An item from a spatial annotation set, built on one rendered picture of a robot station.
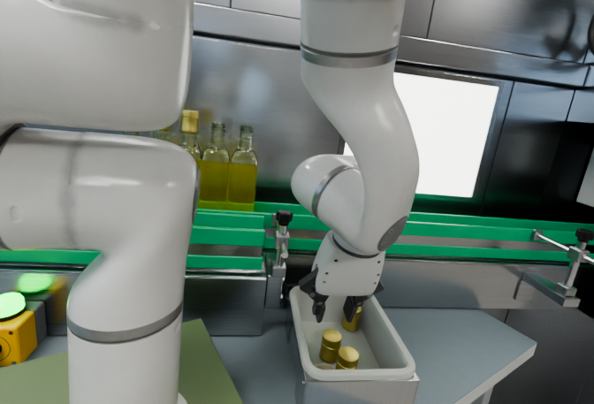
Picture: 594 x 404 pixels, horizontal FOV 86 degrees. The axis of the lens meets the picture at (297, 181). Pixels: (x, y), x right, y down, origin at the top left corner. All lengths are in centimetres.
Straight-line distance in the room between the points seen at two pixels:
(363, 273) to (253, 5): 65
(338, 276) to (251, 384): 23
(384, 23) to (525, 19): 87
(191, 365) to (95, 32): 42
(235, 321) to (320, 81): 51
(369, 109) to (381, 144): 3
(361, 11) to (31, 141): 25
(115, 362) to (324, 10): 32
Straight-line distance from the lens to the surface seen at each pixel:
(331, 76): 27
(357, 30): 26
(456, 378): 74
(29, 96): 24
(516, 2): 111
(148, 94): 23
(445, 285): 88
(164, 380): 37
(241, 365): 64
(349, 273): 50
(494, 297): 98
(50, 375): 55
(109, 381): 34
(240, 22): 83
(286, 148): 82
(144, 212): 26
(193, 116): 68
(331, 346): 62
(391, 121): 29
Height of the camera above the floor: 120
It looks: 13 degrees down
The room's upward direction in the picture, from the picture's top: 7 degrees clockwise
